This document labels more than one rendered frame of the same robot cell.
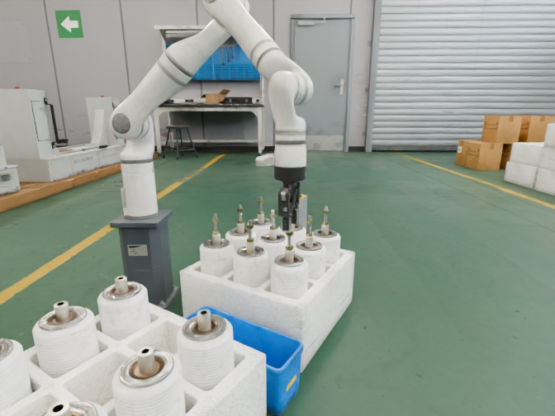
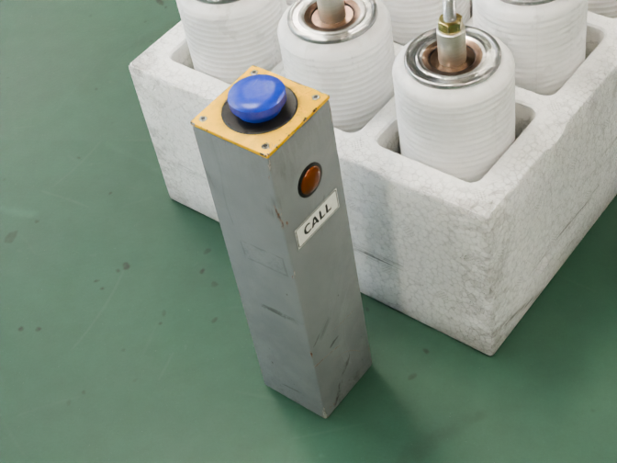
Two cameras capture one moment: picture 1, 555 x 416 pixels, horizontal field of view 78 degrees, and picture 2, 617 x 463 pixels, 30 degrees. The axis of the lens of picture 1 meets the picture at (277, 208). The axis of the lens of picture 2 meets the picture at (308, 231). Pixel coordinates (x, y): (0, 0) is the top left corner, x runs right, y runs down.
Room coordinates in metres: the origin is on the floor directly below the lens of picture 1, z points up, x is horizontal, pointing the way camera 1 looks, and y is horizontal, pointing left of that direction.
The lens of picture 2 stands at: (1.84, 0.12, 0.83)
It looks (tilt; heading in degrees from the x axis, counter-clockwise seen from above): 46 degrees down; 196
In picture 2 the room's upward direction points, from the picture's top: 11 degrees counter-clockwise
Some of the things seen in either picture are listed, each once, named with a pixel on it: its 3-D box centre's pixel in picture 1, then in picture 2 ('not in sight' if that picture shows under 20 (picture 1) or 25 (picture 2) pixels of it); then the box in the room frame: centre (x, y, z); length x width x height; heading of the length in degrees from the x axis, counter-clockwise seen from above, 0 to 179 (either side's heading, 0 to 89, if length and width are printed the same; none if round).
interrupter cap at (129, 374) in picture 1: (147, 368); not in sight; (0.42, 0.19, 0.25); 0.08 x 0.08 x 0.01
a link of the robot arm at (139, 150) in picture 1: (134, 136); not in sight; (1.04, 0.43, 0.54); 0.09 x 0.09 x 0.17; 80
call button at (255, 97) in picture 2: not in sight; (258, 102); (1.25, -0.07, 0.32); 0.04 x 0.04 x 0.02
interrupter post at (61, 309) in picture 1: (62, 311); not in sight; (0.55, 0.39, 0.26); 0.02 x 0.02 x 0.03
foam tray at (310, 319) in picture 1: (272, 287); (423, 83); (0.96, 0.01, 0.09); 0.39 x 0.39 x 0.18; 60
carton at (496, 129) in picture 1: (500, 129); not in sight; (4.00, -2.54, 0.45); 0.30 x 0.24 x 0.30; 0
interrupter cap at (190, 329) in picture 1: (204, 327); not in sight; (0.52, 0.13, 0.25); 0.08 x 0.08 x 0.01
